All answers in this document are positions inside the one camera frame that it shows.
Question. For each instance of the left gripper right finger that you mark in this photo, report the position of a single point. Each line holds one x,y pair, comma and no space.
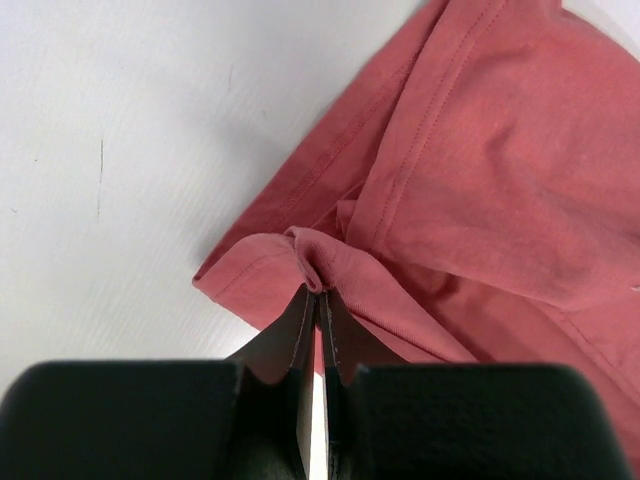
389,419

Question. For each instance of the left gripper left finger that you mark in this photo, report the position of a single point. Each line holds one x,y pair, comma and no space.
244,417

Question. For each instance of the red t shirt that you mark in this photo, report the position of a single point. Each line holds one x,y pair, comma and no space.
473,196

